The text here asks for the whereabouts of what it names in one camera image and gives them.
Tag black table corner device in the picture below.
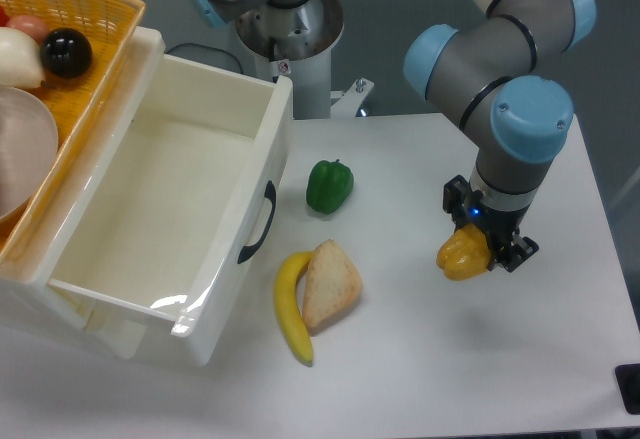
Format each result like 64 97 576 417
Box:
614 363 640 415

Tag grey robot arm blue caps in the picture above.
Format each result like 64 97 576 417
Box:
192 0 597 280

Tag pink toy fruit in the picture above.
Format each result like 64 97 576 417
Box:
6 15 50 43

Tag toy bread slice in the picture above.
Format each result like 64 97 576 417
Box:
302 239 363 330

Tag yellow toy banana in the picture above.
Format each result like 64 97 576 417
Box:
273 251 314 366

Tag black cable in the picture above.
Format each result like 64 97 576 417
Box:
164 42 246 76

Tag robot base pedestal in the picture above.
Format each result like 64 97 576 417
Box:
235 0 374 120

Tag green toy pepper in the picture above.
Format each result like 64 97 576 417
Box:
305 160 354 215

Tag red toy item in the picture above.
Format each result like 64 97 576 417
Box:
0 6 10 27

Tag orange woven basket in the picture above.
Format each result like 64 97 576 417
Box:
1 0 145 258

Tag yellow toy pepper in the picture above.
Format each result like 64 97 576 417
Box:
436 224 491 281

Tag white toy onion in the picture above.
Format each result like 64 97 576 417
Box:
0 27 45 89

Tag white open top drawer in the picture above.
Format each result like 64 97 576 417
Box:
49 56 293 366

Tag white drawer cabinet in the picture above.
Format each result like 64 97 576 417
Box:
1 27 165 358

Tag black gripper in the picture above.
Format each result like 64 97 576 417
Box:
442 175 539 273

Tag black ball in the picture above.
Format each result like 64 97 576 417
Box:
40 28 93 79

